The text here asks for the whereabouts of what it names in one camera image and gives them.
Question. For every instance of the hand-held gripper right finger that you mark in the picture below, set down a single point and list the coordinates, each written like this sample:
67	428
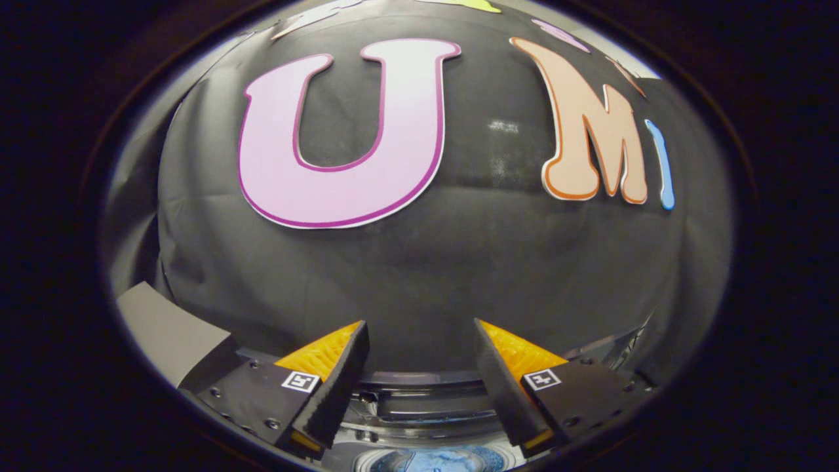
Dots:
505	393

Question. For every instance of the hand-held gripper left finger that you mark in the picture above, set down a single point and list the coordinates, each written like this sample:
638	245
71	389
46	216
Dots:
337	387

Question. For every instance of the dark washing machine lid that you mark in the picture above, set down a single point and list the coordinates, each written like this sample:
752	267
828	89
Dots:
426	406

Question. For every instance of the light blue shirt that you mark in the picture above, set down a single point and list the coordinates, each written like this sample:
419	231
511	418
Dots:
446	461

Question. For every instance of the beige and dark cabinet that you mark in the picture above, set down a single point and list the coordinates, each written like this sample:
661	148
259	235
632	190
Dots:
170	334

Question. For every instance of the black backdrop cloth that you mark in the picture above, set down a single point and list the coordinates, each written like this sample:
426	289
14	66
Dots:
459	262

